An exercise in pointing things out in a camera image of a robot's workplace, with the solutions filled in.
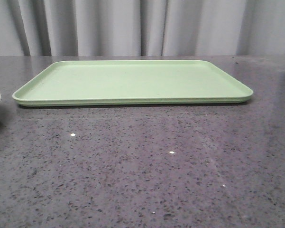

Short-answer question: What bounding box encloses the light green plastic tray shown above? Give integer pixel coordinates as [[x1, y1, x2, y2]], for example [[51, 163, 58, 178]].
[[13, 60, 253, 107]]

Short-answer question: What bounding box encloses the grey pleated curtain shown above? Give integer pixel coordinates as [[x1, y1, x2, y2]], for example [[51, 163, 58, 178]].
[[0, 0, 285, 57]]

